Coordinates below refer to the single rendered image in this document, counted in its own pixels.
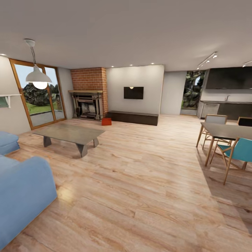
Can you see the storage box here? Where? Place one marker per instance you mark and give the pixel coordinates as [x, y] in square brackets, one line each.
[106, 122]

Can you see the coffee table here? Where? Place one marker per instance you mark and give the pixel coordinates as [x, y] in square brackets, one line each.
[78, 135]

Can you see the fixed window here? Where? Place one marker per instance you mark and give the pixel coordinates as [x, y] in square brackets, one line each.
[192, 92]

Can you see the wall mounted tv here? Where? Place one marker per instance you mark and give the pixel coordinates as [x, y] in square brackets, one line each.
[133, 92]

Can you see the door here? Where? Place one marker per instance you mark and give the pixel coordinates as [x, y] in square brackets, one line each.
[43, 106]

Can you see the dishwasher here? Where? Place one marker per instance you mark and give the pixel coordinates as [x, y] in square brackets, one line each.
[210, 108]

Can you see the sofa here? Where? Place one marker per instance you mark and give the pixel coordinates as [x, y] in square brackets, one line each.
[26, 189]

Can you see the breakfast table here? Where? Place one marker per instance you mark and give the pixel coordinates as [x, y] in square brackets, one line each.
[225, 132]

